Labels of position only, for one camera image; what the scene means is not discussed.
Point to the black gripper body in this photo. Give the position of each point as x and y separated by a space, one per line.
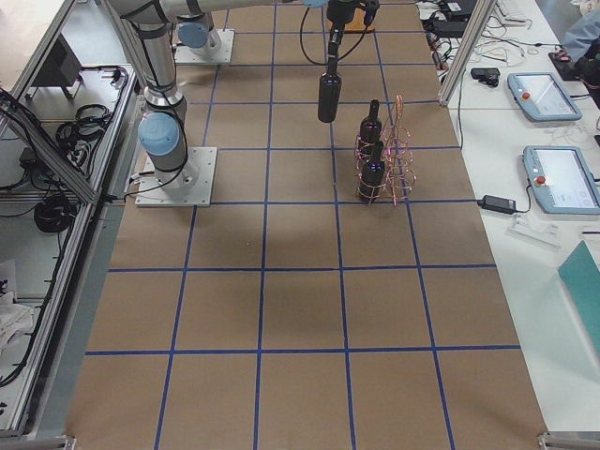
339 11

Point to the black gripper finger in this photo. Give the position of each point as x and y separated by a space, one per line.
334 36

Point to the dark wine bottle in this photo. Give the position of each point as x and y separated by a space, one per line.
330 84
371 126
372 174

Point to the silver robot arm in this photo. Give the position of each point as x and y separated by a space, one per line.
152 23
198 33

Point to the teach pendant far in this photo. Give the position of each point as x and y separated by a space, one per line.
542 97

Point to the teach pendant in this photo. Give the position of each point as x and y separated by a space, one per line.
542 97
561 181

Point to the black power adapter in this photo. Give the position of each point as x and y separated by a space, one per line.
497 204

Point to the teach pendant near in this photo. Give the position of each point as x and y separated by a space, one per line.
561 181

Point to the teal folder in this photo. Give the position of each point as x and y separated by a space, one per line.
580 275

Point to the aluminium frame post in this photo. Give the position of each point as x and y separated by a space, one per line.
474 30

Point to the copper wire bottle basket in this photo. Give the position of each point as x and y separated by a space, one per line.
399 176

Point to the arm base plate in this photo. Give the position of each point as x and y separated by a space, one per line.
192 186
184 57

